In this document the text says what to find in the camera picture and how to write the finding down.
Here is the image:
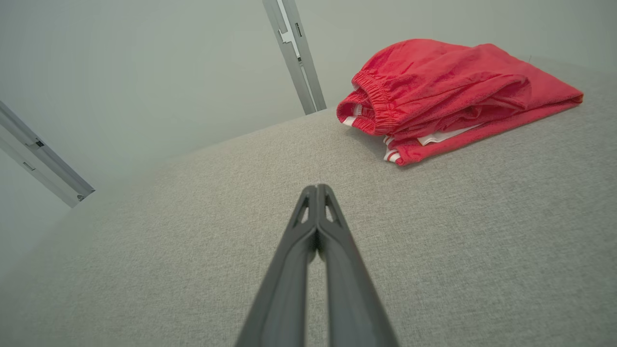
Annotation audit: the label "grey wall partition rail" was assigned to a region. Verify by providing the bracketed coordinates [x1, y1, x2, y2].
[0, 100, 96, 209]

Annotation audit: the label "red shorts with white stripe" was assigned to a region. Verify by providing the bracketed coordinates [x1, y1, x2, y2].
[336, 39, 584, 141]

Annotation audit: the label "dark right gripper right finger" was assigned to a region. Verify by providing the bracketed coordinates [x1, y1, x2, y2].
[316, 184, 400, 347]

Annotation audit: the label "red basketball jersey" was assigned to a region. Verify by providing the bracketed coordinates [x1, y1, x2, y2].
[383, 95, 584, 167]

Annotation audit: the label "grey partition post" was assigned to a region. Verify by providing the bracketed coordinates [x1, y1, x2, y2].
[263, 0, 315, 116]
[282, 0, 327, 112]

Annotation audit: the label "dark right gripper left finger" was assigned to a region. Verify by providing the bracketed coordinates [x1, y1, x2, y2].
[235, 185, 319, 347]

